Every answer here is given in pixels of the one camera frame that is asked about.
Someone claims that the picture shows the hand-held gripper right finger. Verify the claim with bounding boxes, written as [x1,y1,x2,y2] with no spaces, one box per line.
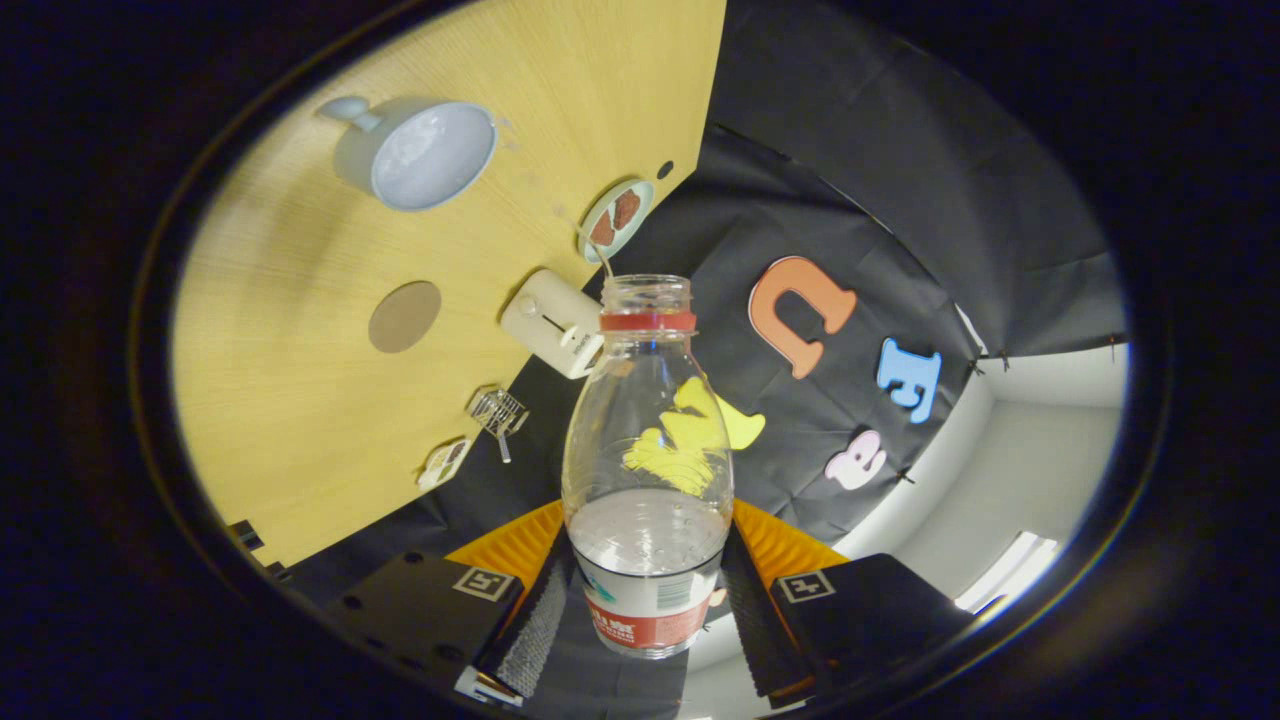
[720,497,976,701]

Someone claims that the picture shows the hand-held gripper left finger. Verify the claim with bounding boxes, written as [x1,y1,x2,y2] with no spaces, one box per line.
[325,500,576,701]

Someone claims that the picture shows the clear plastic juice bottle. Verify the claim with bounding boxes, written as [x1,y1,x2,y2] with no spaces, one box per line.
[560,274,734,659]

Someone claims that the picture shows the round brown coaster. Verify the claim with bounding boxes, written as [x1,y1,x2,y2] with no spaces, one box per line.
[368,281,443,354]

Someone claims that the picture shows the white cup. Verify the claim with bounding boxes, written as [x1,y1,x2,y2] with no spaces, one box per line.
[318,95,498,213]

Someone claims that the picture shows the white divided seasoning dish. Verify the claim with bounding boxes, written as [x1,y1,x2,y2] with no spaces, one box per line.
[417,437,474,490]

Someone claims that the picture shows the large ceiling light panel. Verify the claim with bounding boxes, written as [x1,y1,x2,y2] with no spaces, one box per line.
[955,530,1061,613]

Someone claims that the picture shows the wooden table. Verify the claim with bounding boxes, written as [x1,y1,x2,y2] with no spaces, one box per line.
[172,0,729,569]

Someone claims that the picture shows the white toaster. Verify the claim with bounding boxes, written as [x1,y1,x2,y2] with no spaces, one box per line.
[499,268,605,381]

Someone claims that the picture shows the light green plate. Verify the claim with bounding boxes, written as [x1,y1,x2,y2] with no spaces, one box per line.
[578,178,656,264]

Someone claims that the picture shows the black bracket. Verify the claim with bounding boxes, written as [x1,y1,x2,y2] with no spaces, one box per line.
[228,518,291,583]

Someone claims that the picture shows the metal wire basket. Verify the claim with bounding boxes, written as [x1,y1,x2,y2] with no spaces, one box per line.
[468,387,531,441]

